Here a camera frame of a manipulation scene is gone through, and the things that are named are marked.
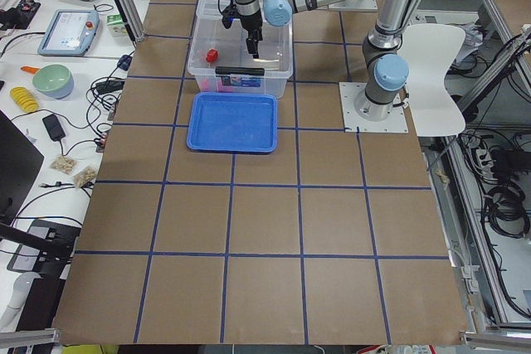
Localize black power adapter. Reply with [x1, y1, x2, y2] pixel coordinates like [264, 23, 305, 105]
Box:
[42, 114, 66, 142]

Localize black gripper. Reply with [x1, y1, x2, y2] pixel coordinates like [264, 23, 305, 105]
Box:
[240, 13, 263, 58]

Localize teach pendant near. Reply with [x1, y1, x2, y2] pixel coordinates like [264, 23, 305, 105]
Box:
[37, 9, 100, 57]

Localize green white carton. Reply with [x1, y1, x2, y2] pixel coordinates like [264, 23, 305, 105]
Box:
[105, 14, 129, 37]

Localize black monitor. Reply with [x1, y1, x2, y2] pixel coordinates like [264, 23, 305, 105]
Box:
[0, 112, 44, 225]

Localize clear plastic storage box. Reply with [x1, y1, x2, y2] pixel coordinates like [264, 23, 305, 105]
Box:
[187, 19, 293, 99]

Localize toy carrot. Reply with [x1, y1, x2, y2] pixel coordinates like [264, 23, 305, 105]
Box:
[20, 65, 39, 75]

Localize green bowl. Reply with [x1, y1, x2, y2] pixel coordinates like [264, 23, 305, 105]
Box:
[32, 64, 74, 99]

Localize black box latch handle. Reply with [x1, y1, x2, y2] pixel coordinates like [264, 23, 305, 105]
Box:
[215, 65, 265, 76]

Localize white chair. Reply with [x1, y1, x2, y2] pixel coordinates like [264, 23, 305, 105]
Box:
[399, 23, 465, 137]

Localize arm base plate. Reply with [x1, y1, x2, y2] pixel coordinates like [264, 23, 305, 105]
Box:
[339, 82, 408, 133]

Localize yellow toy corn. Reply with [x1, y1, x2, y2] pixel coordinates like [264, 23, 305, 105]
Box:
[9, 86, 39, 113]

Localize blue plastic tray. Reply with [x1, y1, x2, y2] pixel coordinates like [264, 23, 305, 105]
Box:
[187, 92, 278, 153]

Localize snack bag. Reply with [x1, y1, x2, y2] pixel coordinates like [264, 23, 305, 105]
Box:
[72, 166, 98, 188]
[50, 155, 77, 175]

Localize red block lowest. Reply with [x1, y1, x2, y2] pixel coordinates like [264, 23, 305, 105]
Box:
[205, 48, 219, 63]

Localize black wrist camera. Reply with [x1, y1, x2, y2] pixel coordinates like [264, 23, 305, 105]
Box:
[222, 0, 240, 29]

